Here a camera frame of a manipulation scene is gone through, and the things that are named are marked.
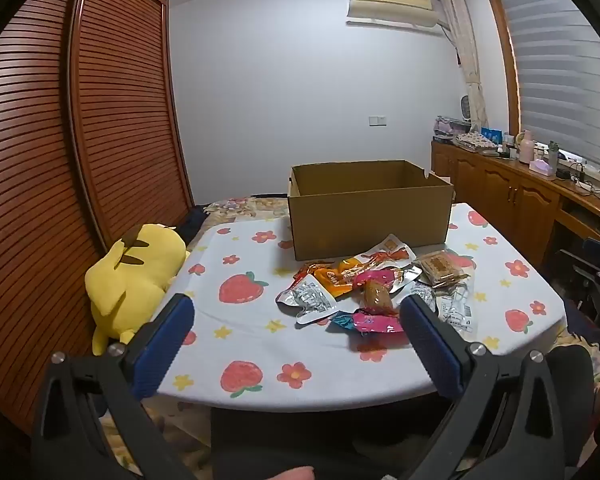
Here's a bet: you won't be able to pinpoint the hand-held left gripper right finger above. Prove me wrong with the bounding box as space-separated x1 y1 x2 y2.
399 294 578 480

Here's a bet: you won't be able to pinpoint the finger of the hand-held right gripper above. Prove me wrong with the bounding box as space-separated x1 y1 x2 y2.
580 237 600 276

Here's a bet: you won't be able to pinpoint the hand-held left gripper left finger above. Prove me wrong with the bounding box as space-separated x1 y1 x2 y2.
30 292 197 480

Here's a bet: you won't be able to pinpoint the silver snack packet navy label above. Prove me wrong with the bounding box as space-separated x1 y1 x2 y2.
434 282 481 342

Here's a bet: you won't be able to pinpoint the pink and blue snack packet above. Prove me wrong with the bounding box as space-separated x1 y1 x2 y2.
329 309 406 336

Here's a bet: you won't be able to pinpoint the clear packet of brown food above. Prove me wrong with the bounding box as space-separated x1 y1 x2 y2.
360 280 398 317

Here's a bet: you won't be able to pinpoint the clear pastry packet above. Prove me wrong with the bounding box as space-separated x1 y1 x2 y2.
412 249 470 288

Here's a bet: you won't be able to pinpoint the white snack packet orange print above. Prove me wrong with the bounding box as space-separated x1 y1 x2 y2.
362 233 416 273

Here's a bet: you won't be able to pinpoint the orange foil snack packet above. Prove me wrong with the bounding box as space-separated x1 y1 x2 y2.
295 257 368 297

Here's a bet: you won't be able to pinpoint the silver snack packet red label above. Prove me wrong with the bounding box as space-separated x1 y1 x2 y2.
276 272 340 325

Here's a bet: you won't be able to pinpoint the brown cardboard box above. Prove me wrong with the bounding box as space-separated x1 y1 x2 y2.
287 160 455 262

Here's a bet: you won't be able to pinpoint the yellow plush toy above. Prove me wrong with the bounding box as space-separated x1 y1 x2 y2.
84 222 190 357

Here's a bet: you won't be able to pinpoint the strawberry print cloth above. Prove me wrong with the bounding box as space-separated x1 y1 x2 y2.
157 202 567 408

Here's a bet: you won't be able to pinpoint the wooden cabinet desk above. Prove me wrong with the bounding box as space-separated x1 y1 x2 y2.
430 140 600 271

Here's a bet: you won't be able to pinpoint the pink bottle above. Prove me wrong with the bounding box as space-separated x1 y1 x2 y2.
517 130 535 165

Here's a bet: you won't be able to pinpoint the dark blue cloth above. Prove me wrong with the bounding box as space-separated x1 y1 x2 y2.
172 205 213 248

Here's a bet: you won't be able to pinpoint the floral cloth bag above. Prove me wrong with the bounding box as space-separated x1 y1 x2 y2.
452 131 501 153

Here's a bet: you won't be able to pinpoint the floral bed sheet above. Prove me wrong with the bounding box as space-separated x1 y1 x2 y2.
97 195 600 480

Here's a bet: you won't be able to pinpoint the grey striped window blind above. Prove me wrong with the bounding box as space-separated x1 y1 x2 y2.
495 0 600 176

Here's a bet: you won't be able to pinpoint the purple stacked pouches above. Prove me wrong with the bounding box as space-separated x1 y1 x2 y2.
434 116 463 142

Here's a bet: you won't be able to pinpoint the wooden louvered wardrobe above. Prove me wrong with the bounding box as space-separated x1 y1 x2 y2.
0 0 196 461

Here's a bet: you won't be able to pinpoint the cream patterned curtain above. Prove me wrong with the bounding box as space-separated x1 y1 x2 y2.
437 0 488 133

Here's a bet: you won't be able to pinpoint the wooden window frame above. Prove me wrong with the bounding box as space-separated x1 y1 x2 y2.
482 0 528 136

